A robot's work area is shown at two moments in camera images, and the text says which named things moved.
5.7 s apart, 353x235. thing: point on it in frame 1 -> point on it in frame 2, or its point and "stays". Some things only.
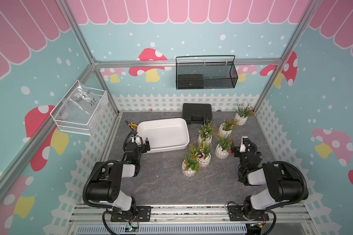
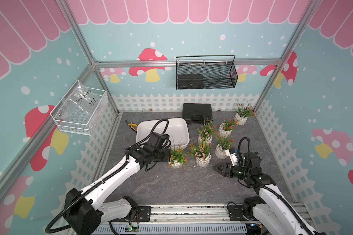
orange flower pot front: x=190 y=166 -> x=178 y=158
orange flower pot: x=224 y=148 stays
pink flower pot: x=205 y=132 stays
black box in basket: x=190 y=81 stays
